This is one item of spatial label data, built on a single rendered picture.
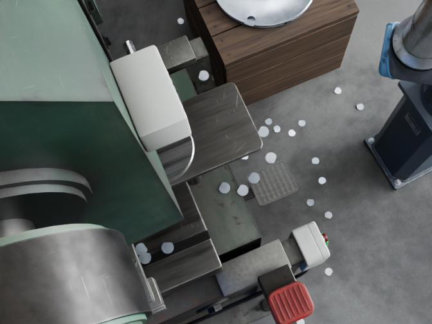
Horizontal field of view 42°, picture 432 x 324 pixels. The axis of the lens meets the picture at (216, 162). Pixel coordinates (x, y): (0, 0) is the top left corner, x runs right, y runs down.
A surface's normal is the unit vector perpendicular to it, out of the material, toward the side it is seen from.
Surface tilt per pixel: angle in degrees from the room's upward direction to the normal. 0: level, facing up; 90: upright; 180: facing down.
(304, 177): 0
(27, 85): 45
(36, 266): 34
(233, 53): 0
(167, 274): 0
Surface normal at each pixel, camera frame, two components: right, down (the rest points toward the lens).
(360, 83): -0.06, -0.29
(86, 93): 0.61, -0.47
